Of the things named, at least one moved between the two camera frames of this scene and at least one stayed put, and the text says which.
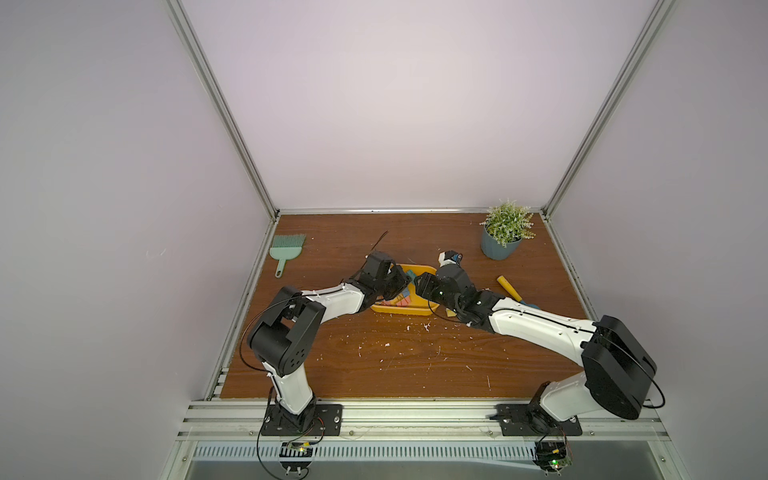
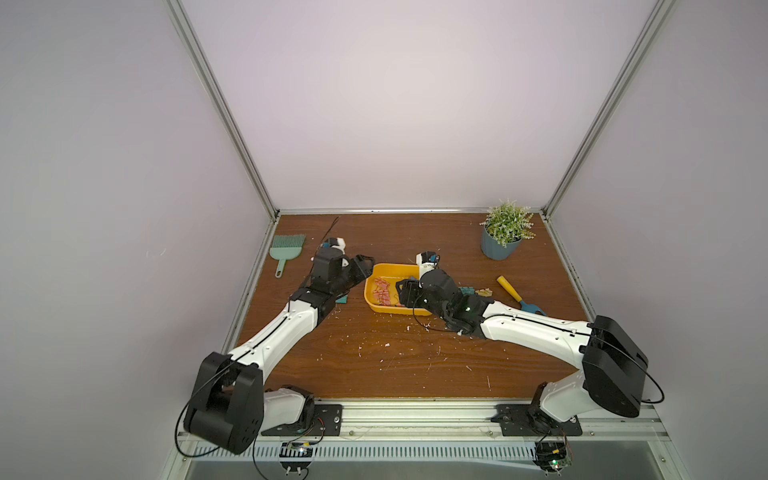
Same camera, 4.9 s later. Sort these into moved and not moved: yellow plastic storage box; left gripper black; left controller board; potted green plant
Moved: left gripper black
Not moved: left controller board; yellow plastic storage box; potted green plant
